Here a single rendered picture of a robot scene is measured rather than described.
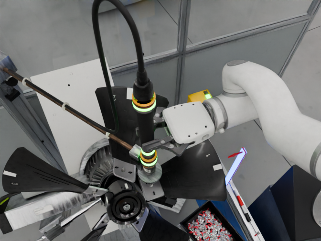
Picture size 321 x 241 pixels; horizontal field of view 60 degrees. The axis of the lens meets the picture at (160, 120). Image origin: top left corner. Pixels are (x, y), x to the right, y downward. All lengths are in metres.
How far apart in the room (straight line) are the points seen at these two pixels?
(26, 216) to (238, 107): 0.77
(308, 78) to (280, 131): 2.55
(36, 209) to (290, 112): 0.83
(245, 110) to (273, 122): 0.12
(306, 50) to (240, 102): 2.74
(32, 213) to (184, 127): 0.64
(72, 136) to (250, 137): 1.73
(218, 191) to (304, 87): 2.15
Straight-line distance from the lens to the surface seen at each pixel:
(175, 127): 0.63
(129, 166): 0.87
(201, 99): 1.26
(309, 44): 3.47
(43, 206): 1.05
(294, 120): 0.56
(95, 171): 0.98
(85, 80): 1.02
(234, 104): 0.67
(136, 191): 0.86
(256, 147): 2.45
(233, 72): 0.64
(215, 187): 0.99
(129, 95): 0.81
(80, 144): 1.08
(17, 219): 1.09
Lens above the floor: 2.07
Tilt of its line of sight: 57 degrees down
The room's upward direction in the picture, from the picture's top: straight up
